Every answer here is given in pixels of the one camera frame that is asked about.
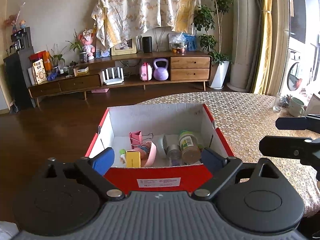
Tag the orange illustrated book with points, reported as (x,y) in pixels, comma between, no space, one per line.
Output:
(39,72)

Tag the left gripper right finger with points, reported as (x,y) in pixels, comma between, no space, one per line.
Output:
(222,170)

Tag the white standing air conditioner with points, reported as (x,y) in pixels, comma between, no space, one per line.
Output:
(245,24)

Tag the yellow box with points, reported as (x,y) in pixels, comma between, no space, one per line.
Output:
(133,159)

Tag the red cardboard box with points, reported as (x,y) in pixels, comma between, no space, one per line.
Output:
(157,147)

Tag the green toy piece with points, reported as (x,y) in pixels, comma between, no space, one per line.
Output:
(122,153)

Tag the purple kettlebell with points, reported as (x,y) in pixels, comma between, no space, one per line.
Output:
(160,73)

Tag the wooden picture frame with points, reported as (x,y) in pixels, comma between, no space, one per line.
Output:
(124,48)

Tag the pink binder clip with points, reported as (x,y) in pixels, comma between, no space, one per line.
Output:
(137,139)

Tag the tall green potted plant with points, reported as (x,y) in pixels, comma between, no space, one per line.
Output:
(208,21)

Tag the pink bowl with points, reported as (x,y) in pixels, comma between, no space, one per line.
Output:
(148,151)

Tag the long wooden tv console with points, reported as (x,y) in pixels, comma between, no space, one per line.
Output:
(194,66)

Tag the floral hanging cloth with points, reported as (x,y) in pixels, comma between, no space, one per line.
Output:
(117,21)

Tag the yellow curtain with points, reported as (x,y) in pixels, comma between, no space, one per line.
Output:
(262,55)

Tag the round silver toy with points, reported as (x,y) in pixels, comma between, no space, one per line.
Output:
(163,144)

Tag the black smart speaker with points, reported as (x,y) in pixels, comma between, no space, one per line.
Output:
(147,44)

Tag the washing machine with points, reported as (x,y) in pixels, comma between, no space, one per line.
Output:
(301,73)

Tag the black cabinet with coffee machine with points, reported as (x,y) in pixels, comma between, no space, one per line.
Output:
(17,64)

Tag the small tin can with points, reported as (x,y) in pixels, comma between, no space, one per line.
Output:
(173,152)

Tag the clear jar green label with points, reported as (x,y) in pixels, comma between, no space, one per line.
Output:
(190,151)

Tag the clear drinking glass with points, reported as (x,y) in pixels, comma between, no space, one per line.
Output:
(278,102)

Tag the green ceramic mug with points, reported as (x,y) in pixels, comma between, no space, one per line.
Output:
(296,107)

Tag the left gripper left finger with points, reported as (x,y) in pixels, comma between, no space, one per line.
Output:
(92,171)

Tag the plastic bag of fruit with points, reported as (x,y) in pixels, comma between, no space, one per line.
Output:
(177,43)

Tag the pink doll figurine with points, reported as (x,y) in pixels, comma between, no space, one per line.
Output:
(87,39)

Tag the pink toy case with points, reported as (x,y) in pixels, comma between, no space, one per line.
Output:
(145,71)

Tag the white wifi router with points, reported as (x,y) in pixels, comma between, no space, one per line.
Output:
(113,76)

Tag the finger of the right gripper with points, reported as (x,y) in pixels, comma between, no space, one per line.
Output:
(292,122)
(282,147)

